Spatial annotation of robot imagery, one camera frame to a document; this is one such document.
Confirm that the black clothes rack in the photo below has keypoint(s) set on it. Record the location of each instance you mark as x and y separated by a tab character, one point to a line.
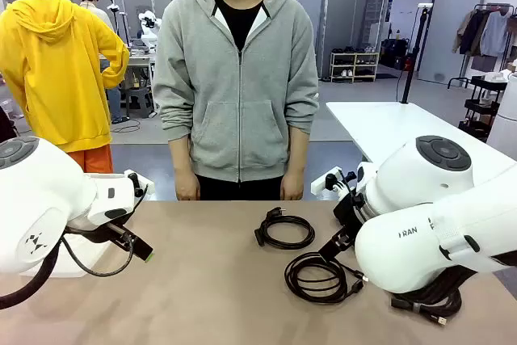
494	6

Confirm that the person's left hand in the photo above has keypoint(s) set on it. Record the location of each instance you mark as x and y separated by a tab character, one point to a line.
291	187

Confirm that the white partition board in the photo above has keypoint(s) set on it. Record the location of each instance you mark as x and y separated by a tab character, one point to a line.
452	18

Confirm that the person in grey hoodie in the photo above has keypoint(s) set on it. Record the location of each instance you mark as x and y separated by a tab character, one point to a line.
238	119

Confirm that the thick black left arm sleeve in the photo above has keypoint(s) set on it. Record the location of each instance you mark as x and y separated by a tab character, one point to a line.
10	299

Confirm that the grey step stool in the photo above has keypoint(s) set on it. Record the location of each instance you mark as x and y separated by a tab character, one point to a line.
139	104

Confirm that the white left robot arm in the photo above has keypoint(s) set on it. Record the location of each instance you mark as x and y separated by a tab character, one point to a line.
36	199

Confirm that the orange shorts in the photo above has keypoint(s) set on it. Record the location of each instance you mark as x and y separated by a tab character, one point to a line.
95	159

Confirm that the dark navy hanging jacket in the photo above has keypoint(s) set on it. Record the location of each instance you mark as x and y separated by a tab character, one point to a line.
474	34

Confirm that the black pole with white top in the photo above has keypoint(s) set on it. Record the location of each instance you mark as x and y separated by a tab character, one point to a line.
414	58

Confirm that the white box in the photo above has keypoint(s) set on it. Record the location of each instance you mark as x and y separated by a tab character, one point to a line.
497	77

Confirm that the white table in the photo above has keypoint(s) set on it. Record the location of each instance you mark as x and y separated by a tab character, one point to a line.
383	127

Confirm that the white cylindrical appliance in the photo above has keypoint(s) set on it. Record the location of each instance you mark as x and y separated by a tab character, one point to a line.
507	119

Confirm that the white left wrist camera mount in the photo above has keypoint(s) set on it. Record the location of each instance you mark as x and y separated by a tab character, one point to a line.
137	185

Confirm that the grey background workbench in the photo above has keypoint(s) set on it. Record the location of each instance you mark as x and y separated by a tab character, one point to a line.
139	61

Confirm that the person's right forearm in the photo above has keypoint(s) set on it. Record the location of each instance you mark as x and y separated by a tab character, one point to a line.
179	155

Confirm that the person's left forearm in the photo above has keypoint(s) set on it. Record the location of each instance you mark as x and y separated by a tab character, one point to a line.
297	153

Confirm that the person's right hand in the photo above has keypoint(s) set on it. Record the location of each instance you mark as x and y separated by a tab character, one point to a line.
187	187

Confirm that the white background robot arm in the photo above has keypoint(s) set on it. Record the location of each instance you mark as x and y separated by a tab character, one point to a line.
147	22

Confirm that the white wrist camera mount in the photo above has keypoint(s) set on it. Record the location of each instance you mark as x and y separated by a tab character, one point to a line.
137	185
323	183

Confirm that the black utility cart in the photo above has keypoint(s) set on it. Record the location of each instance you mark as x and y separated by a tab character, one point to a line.
480	106

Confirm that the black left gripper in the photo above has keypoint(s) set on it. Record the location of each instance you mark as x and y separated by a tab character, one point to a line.
95	232

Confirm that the yellow hoodie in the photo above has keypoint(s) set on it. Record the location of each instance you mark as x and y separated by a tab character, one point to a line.
60	78

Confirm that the light blue hanging shirt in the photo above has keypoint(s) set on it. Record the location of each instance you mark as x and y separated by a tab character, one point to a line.
494	34

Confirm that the beige hanging jacket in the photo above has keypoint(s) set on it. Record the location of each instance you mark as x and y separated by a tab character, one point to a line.
462	34

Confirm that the dark draped garment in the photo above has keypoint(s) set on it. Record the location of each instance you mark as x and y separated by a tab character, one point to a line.
5	127

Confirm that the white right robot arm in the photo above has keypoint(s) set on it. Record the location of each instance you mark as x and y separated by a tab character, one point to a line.
404	248

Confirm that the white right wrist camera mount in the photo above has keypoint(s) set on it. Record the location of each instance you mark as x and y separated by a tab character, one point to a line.
323	183

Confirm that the black camera stand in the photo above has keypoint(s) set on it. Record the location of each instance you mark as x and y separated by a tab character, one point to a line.
113	6

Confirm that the wooden shoe rack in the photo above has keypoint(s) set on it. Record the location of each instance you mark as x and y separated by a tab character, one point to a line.
355	68

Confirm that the black bags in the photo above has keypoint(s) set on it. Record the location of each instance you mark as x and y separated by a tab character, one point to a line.
389	52

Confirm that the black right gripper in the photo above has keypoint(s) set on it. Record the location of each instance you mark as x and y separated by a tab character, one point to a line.
349	215

